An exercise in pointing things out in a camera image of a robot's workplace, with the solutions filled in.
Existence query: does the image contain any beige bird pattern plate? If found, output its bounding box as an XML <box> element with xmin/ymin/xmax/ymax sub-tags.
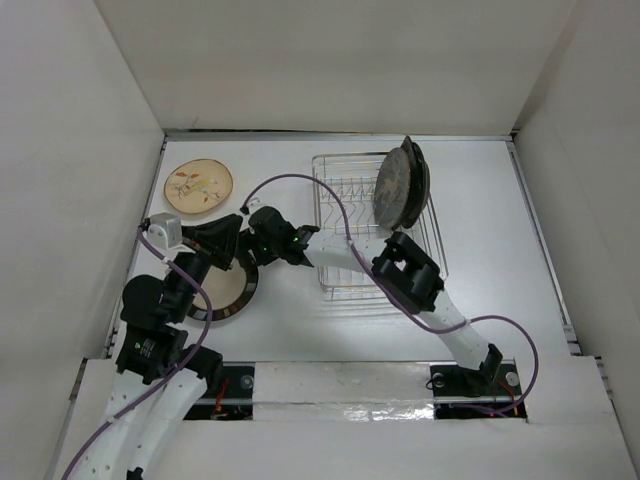
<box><xmin>164</xmin><ymin>158</ymin><xmax>234</xmax><ymax>215</ymax></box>

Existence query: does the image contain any black square floral plate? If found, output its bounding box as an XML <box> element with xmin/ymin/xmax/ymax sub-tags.
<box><xmin>400</xmin><ymin>136</ymin><xmax>423</xmax><ymax>229</ymax></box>

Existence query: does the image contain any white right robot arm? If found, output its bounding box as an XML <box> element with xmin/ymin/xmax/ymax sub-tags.
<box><xmin>240</xmin><ymin>206</ymin><xmax>503</xmax><ymax>396</ymax></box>

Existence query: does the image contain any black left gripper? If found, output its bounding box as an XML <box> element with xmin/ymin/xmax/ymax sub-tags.
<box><xmin>168</xmin><ymin>211</ymin><xmax>243</xmax><ymax>320</ymax></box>

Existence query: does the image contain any grey reindeer plate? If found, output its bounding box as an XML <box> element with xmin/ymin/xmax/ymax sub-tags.
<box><xmin>373</xmin><ymin>147</ymin><xmax>411</xmax><ymax>230</ymax></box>

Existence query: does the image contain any wire dish rack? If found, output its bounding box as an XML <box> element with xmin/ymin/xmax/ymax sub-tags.
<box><xmin>311</xmin><ymin>152</ymin><xmax>449</xmax><ymax>301</ymax></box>

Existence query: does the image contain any striped rim cream plate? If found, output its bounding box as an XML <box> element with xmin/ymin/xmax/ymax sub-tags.
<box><xmin>201</xmin><ymin>260</ymin><xmax>259</xmax><ymax>322</ymax></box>

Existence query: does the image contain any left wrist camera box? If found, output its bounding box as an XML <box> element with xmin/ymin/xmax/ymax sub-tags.
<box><xmin>142</xmin><ymin>213</ymin><xmax>183</xmax><ymax>251</ymax></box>

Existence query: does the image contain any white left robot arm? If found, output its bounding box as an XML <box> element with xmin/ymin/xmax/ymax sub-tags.
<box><xmin>62</xmin><ymin>214</ymin><xmax>243</xmax><ymax>479</ymax></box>

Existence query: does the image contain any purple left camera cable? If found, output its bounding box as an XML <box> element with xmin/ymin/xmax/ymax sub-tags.
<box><xmin>59</xmin><ymin>227</ymin><xmax>216</xmax><ymax>480</ymax></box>

